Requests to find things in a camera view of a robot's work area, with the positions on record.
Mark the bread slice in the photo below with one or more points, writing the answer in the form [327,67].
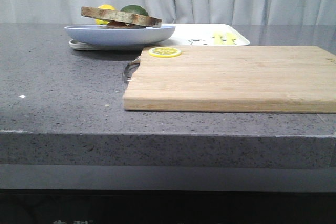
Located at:
[120,16]
[129,26]

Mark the light blue round plate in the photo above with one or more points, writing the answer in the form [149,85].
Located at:
[100,35]

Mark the fried egg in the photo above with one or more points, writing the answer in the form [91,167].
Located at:
[115,23]

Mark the white bear print tray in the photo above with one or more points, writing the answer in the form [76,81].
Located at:
[184,35]

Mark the yellow lemon slice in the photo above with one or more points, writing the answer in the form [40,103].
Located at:
[164,52]

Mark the yellow plastic fork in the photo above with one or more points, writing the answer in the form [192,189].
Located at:
[218,38]

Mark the yellow plastic knife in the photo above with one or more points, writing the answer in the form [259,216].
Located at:
[230,39]

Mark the green lime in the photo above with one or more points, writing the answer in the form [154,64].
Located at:
[135,9]

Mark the back yellow lemon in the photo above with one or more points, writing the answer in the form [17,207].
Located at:
[104,6]

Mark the wooden cutting board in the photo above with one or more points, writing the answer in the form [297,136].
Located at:
[285,79]

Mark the metal cutting board handle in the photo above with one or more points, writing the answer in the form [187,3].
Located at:
[129,69]

